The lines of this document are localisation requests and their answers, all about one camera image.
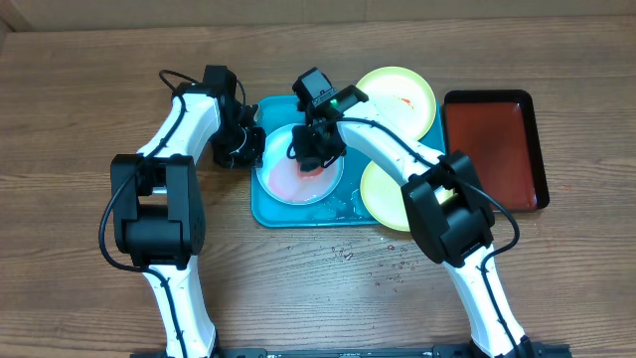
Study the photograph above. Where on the yellow-green plate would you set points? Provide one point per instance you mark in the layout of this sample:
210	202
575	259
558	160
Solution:
381	195
403	97

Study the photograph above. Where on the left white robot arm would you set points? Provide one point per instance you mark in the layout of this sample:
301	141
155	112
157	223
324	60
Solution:
154	222

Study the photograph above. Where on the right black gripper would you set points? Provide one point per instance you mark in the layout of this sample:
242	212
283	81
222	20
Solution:
315	149

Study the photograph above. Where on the light blue plate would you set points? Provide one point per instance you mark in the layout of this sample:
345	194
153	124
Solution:
278	175

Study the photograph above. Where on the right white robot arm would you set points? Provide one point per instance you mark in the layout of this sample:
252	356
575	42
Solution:
449	215

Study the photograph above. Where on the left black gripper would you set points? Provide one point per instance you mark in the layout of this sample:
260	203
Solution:
252	158

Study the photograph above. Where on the teal plastic tray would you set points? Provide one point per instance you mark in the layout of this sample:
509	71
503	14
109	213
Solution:
344	206

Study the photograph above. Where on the black red lacquer tray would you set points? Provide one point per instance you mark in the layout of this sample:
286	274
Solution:
497	129

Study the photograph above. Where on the orange black sponge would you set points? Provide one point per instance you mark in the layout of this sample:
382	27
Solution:
310	174

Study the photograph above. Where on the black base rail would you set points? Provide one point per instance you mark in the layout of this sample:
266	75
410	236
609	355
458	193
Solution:
438	351

